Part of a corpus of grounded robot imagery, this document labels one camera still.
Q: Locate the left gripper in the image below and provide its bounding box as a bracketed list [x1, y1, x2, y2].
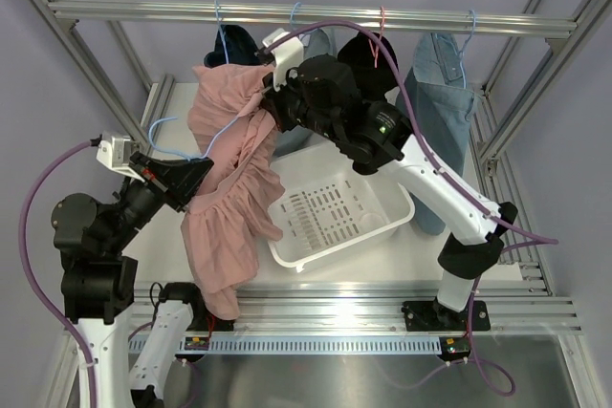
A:
[104, 150, 214, 253]

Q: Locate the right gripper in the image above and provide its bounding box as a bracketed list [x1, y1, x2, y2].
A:
[263, 63, 341, 144]

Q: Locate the pink skirt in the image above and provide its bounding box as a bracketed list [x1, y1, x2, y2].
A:
[181, 64, 285, 321]

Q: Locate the light blue wire hanger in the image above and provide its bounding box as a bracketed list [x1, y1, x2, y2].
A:
[147, 92, 269, 163]

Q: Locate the black skirt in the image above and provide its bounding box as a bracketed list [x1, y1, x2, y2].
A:
[338, 32, 398, 100]

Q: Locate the pink wire hanger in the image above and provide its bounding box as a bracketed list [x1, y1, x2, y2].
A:
[366, 6, 387, 68]

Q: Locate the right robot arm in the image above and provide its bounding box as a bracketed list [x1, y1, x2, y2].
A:
[261, 54, 517, 331]

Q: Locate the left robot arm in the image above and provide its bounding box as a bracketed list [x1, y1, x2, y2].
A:
[52, 153, 213, 407]

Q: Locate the light blue denim skirt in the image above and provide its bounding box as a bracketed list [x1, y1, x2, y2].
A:
[272, 28, 336, 157]

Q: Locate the dark blue denim skirt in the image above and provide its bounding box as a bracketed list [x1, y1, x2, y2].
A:
[203, 25, 260, 68]

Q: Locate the blue hanger of light denim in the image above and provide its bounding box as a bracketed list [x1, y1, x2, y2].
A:
[288, 1, 317, 41]

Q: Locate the blue hanger of dark denim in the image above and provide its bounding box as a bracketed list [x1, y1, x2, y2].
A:
[214, 0, 236, 64]

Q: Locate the blue hanger far right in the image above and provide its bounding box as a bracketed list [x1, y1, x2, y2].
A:
[432, 10, 477, 121]

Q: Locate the white plastic basket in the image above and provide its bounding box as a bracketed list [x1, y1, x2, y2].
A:
[268, 141, 415, 273]

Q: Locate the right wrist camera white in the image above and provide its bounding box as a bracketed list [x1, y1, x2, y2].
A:
[256, 29, 304, 90]

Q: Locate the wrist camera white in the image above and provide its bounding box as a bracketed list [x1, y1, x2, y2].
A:
[96, 131, 141, 180]
[256, 29, 304, 90]

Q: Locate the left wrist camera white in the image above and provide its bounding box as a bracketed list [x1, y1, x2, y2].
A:
[96, 131, 141, 180]

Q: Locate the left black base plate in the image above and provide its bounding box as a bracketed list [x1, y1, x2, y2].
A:
[184, 300, 238, 335]

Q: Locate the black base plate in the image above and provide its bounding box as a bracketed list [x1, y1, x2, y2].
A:
[401, 299, 491, 332]
[184, 300, 238, 335]

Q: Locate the front aluminium rail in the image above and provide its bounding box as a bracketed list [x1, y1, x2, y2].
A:
[64, 281, 584, 335]

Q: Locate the slotted cable duct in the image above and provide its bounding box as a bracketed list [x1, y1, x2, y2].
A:
[128, 334, 444, 355]

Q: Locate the aluminium hanging rail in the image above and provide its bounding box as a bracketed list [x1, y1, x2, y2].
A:
[72, 0, 578, 39]

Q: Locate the left aluminium frame post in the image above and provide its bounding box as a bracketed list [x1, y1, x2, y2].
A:
[29, 0, 176, 145]

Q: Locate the aluminium frame post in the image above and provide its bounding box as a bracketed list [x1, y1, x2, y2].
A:
[477, 0, 611, 167]
[29, 0, 176, 145]

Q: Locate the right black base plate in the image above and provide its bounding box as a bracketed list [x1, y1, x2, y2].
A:
[401, 299, 491, 332]

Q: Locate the right aluminium frame post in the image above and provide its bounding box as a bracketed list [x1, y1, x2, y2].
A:
[477, 0, 611, 167]

